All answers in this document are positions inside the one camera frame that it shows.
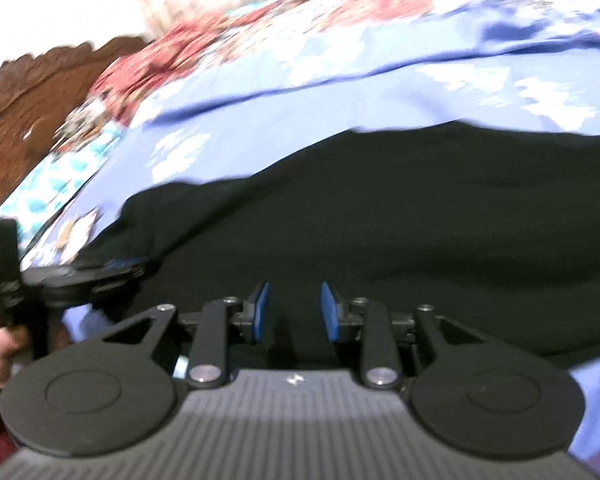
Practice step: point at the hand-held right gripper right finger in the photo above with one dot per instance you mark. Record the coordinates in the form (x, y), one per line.
(330, 310)

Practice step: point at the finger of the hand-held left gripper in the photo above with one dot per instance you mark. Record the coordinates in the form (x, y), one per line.
(127, 264)

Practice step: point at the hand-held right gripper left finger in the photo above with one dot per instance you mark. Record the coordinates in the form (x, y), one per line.
(262, 310)

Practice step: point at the black pants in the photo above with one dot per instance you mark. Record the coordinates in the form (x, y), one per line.
(380, 210)

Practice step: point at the teal patterned cloth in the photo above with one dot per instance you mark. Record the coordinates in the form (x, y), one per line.
(65, 170)

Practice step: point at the carved wooden headboard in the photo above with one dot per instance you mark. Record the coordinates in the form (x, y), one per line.
(30, 120)

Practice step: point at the red patchwork quilt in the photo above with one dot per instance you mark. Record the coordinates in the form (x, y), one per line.
(180, 65)

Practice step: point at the blue printed bedsheet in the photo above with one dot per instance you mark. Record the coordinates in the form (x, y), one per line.
(380, 95)

